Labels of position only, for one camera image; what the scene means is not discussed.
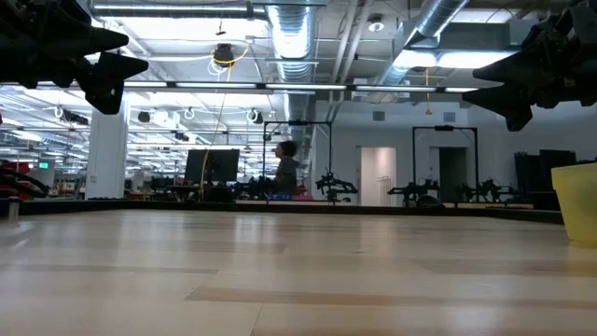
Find long ceiling light bar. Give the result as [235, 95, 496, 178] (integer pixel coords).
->
[36, 79, 479, 94]

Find black ceiling cable reel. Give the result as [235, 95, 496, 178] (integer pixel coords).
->
[213, 43, 236, 67]

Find black cabinet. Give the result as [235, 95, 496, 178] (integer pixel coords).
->
[514, 148, 578, 193]

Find black table edge rail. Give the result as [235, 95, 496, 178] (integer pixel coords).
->
[18, 198, 564, 226]

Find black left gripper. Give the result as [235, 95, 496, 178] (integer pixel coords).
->
[0, 0, 149, 116]

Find black computer monitor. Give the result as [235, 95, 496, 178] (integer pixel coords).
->
[184, 148, 241, 184]

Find yellow hanging cord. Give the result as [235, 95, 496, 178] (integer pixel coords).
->
[423, 67, 433, 116]

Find silver ventilation duct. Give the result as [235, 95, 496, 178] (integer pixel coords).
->
[265, 0, 319, 85]

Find white door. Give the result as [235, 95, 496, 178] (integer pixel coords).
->
[358, 147, 398, 206]

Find black metal station frame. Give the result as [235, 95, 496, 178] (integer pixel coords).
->
[262, 119, 333, 189]
[411, 124, 479, 186]

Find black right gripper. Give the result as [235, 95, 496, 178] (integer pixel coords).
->
[461, 0, 597, 133]

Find yellow plastic bin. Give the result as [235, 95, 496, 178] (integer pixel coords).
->
[550, 161, 597, 244]

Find person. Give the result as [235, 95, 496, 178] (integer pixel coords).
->
[271, 140, 300, 197]

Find white pillar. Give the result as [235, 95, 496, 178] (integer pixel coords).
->
[85, 97, 129, 201]

